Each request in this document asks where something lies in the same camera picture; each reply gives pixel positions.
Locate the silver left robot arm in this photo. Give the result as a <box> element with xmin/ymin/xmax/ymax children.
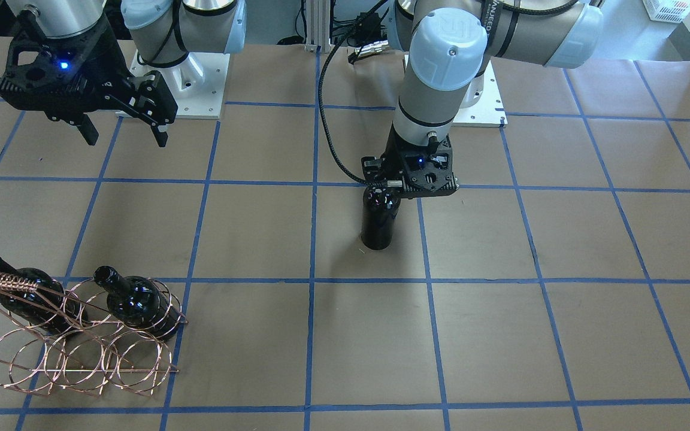
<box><xmin>362</xmin><ymin>1</ymin><xmax>604</xmax><ymax>199</ymax></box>

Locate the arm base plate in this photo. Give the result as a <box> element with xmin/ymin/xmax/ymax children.
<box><xmin>405</xmin><ymin>54</ymin><xmax>509</xmax><ymax>128</ymax></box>
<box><xmin>157</xmin><ymin>53</ymin><xmax>232</xmax><ymax>120</ymax></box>

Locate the dark bottle in basket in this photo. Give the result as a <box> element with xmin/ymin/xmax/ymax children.
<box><xmin>93</xmin><ymin>266</ymin><xmax>180</xmax><ymax>341</ymax></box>
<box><xmin>0</xmin><ymin>256</ymin><xmax>86</xmax><ymax>335</ymax></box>

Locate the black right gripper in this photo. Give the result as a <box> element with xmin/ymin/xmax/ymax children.
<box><xmin>0</xmin><ymin>16</ymin><xmax>177</xmax><ymax>148</ymax></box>

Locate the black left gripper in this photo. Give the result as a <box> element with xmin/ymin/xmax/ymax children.
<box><xmin>361</xmin><ymin>135</ymin><xmax>459</xmax><ymax>204</ymax></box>

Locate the dark glass wine bottle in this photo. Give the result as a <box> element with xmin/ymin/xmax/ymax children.
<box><xmin>361</xmin><ymin>187</ymin><xmax>401</xmax><ymax>250</ymax></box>

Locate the aluminium frame post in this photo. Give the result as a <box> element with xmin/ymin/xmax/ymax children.
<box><xmin>303</xmin><ymin>0</ymin><xmax>332</xmax><ymax>53</ymax></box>

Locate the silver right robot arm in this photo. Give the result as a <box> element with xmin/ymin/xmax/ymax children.
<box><xmin>0</xmin><ymin>1</ymin><xmax>247</xmax><ymax>147</ymax></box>

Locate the copper wire wine basket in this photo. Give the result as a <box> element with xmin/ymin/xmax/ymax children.
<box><xmin>0</xmin><ymin>279</ymin><xmax>178</xmax><ymax>397</ymax></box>

